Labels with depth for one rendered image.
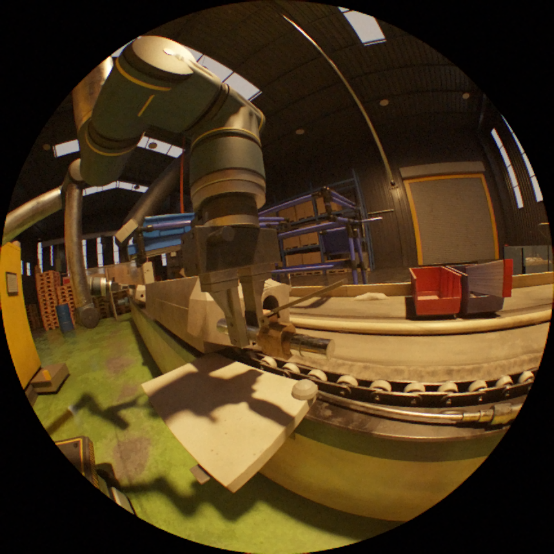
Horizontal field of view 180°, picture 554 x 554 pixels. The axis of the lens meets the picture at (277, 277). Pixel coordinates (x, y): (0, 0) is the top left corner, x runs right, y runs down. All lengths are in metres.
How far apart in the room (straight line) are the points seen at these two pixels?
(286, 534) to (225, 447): 0.80
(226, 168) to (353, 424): 0.37
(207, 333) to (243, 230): 0.21
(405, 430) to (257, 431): 0.20
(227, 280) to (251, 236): 0.06
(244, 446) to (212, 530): 0.88
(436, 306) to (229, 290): 0.64
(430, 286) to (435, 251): 9.75
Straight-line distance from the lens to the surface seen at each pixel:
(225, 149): 0.23
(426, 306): 0.69
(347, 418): 0.30
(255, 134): 0.28
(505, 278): 0.68
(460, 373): 0.47
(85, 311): 0.98
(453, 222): 11.17
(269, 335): 0.20
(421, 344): 0.54
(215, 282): 0.20
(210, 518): 1.10
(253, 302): 0.24
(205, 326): 0.35
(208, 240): 0.19
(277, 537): 1.02
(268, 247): 0.25
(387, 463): 0.36
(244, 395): 0.32
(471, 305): 0.74
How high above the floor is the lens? 1.01
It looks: 5 degrees down
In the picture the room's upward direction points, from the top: 8 degrees counter-clockwise
